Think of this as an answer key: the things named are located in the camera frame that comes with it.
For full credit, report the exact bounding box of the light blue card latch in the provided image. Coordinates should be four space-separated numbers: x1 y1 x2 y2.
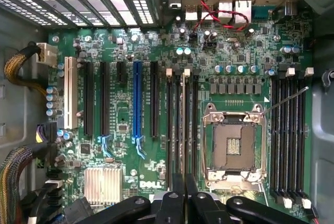
131 135 147 160
97 134 113 159

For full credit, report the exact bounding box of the CPU socket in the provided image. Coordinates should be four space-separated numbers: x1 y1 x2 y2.
202 102 269 192

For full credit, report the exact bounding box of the silver finned heat sink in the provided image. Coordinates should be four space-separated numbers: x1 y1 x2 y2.
83 166 124 207

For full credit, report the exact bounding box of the black SATA plug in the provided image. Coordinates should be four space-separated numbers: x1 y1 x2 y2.
63 197 94 224

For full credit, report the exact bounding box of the long black expansion slot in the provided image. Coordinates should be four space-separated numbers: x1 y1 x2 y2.
149 60 160 139
100 61 111 136
82 61 95 138

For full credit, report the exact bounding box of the blue expansion slot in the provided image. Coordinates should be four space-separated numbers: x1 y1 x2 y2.
132 60 144 139

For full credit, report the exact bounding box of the thin metal locking lever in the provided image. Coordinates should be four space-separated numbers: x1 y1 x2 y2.
263 86 310 117

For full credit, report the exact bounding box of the short black expansion slot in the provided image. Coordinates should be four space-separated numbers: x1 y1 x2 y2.
116 61 126 84

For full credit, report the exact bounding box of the white PCI expansion slot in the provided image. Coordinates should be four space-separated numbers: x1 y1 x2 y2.
63 55 79 131

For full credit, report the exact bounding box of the green Dell motherboard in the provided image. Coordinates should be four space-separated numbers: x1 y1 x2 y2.
48 24 315 224

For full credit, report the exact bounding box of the silver USB port stack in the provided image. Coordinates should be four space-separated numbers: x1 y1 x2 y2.
184 3 199 21
200 3 214 21

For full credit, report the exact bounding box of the silver network port block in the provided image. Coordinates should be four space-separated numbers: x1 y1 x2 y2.
217 0 234 24
234 0 253 24

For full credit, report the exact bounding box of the open metal PC case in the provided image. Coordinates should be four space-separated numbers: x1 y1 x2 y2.
0 0 334 224

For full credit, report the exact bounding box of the teal serial port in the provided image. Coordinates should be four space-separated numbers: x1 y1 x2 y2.
252 5 275 23

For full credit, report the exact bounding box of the black flat data cable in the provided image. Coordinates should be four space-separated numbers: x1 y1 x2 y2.
20 178 65 224

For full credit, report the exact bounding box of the braided multicolour cable bundle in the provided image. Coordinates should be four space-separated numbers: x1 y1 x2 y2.
0 122 58 224

